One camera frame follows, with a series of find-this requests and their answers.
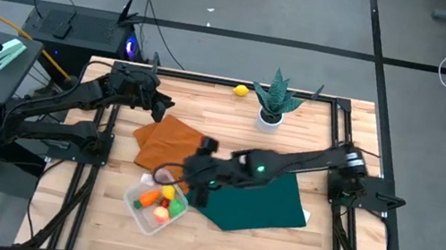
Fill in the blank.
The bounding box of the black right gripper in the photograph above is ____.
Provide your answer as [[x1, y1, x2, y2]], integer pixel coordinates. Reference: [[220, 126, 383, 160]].
[[176, 134, 233, 211]]

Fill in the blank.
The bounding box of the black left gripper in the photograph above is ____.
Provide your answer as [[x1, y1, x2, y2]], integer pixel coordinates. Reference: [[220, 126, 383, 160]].
[[108, 64, 181, 126]]

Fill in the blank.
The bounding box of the yellow toy lemon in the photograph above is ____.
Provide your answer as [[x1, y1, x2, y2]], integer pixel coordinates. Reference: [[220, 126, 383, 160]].
[[232, 82, 253, 99], [159, 184, 178, 203]]

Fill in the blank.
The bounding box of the green toy lime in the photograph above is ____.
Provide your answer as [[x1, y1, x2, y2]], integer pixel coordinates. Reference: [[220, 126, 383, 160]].
[[166, 197, 188, 220]]

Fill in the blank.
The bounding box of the pink toy peach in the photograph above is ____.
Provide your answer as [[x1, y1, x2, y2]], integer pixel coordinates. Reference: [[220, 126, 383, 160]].
[[150, 204, 172, 226]]

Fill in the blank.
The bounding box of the orange toy carrot green top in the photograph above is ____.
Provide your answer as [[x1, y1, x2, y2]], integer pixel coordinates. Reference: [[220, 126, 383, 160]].
[[132, 186, 163, 214]]

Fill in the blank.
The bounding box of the clear plastic tupperware container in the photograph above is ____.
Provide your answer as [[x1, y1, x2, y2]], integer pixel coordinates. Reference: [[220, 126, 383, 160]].
[[117, 162, 196, 243]]

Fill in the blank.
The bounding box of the orange cloth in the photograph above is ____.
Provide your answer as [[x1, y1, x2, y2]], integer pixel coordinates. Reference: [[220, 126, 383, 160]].
[[124, 108, 209, 197]]

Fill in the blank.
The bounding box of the teal cloth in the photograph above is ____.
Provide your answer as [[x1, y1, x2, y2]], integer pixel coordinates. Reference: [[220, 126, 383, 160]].
[[181, 156, 316, 245]]

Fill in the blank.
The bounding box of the green snake plant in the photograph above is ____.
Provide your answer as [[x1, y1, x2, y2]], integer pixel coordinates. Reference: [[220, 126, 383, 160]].
[[246, 65, 310, 128]]

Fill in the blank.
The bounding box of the white paper sheet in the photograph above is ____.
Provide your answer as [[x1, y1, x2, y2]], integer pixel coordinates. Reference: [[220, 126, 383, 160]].
[[298, 207, 313, 226]]

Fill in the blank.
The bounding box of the black computer tower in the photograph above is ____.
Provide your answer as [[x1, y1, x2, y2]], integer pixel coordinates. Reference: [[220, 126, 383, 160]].
[[16, 0, 149, 80]]

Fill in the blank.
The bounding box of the mint green stapler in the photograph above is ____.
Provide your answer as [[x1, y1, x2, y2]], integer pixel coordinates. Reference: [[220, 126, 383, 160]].
[[0, 36, 30, 75]]

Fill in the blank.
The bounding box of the yellow cable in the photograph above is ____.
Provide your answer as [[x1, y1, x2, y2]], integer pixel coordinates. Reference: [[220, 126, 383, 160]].
[[0, 0, 85, 82]]

